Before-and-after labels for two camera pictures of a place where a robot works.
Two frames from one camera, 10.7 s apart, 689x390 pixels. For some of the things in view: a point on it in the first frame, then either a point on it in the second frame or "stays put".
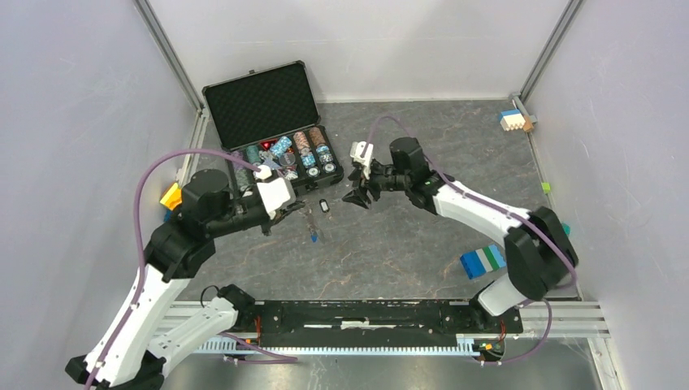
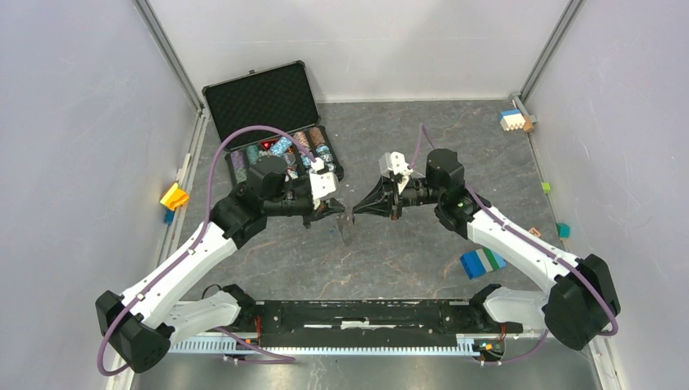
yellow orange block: (173, 197) stays put
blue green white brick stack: (482, 261) stays put
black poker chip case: (271, 118) stays put
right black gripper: (357, 175) to (384, 200)
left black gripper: (270, 222) to (323, 210)
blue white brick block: (511, 119) stays put
